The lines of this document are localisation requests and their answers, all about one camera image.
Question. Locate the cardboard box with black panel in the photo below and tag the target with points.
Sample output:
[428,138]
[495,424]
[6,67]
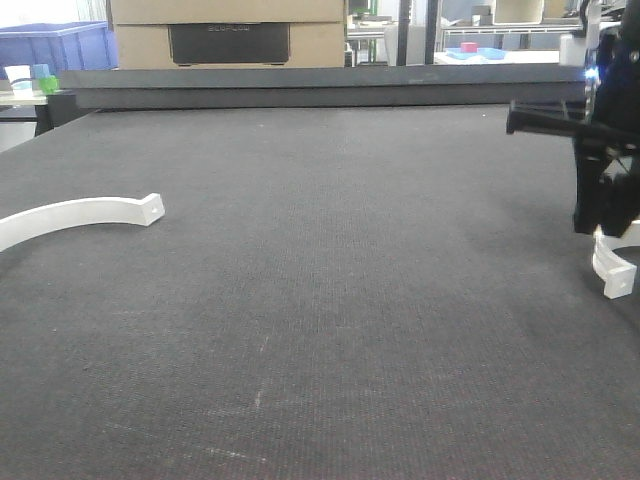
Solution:
[154,35]

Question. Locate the large white PVC clamp half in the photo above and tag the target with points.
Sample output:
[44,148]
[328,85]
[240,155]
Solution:
[32,223]

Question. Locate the light blue tray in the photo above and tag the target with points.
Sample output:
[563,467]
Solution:
[485,53]

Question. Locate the blue plastic crate background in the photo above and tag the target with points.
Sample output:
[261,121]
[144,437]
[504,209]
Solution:
[84,45]

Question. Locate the white paper cup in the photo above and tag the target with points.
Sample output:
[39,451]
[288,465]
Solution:
[19,77]

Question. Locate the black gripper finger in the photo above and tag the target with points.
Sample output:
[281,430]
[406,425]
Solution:
[562,118]

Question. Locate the small white PVC clamp half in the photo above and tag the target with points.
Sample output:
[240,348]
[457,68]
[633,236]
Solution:
[617,274]

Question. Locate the light blue cube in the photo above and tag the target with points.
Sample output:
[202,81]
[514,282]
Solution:
[40,71]

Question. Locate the green cube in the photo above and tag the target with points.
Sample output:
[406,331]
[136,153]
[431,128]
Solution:
[49,85]

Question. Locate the pink cube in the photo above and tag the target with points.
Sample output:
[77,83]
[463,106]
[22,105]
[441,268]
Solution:
[468,47]

